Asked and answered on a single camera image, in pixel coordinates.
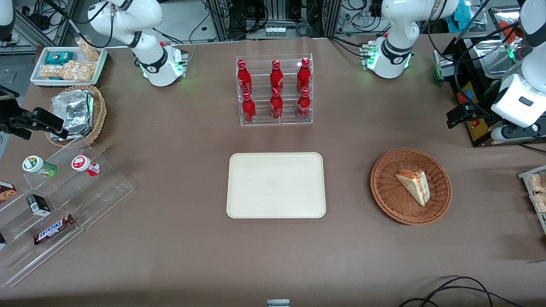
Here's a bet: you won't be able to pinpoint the triangular sandwich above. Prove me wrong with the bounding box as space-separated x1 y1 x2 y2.
395 169 430 207

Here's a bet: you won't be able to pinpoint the white rectangular snack tray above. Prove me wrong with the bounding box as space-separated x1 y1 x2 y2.
30 46 108 87

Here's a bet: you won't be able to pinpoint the tan wicker basket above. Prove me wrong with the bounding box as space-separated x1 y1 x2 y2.
45 84 107 148

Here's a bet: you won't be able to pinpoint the round brown wicker basket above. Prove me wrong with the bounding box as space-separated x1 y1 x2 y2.
370 148 453 226

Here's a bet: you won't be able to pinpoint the beige rectangular tray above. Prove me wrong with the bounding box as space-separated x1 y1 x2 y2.
226 152 327 219

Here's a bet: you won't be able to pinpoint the silver foil wrapped pack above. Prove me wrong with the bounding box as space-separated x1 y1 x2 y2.
48 126 93 142
51 90 94 130

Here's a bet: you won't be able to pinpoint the green lid cup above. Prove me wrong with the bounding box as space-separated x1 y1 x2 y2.
22 156 58 178

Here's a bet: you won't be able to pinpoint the black food warmer appliance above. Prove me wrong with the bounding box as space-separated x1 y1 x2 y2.
433 6 546 148

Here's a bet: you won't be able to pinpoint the large clear nut snack bag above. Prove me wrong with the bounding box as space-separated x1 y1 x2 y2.
40 61 96 82

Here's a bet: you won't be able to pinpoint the red lid cup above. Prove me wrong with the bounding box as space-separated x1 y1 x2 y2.
71 155 101 177

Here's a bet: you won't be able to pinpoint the teal snack packet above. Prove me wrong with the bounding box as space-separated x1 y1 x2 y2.
45 51 74 66

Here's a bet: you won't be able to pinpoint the brown cookie box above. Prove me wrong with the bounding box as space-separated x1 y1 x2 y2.
0 181 17 204

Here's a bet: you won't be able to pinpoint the red food pieces in warmer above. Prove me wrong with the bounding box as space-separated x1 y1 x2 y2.
499 19 520 44

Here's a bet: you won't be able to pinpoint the small black carton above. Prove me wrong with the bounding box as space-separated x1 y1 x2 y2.
26 194 52 216

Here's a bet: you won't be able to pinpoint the small clear nut snack bag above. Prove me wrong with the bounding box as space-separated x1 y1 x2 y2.
76 37 101 62

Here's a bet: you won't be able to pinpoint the clear acrylic stepped shelf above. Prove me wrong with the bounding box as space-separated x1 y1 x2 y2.
0 136 136 288

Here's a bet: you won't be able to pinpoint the Snickers chocolate bar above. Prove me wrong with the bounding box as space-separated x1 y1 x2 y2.
33 214 76 246

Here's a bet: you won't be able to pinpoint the red cola bottle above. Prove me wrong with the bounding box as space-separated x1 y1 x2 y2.
242 92 257 124
296 58 311 92
270 88 284 121
270 60 285 92
237 60 253 95
297 87 312 121

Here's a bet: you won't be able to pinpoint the clear acrylic bottle rack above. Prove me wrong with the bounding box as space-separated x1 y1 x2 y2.
236 53 314 127

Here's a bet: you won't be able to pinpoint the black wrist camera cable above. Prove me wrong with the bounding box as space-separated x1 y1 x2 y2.
427 0 523 112

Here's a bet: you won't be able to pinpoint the black floor cables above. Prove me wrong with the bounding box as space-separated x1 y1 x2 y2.
399 276 526 307

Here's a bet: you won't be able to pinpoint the aluminium frame equipment rack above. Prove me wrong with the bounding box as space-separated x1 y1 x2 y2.
205 0 342 41

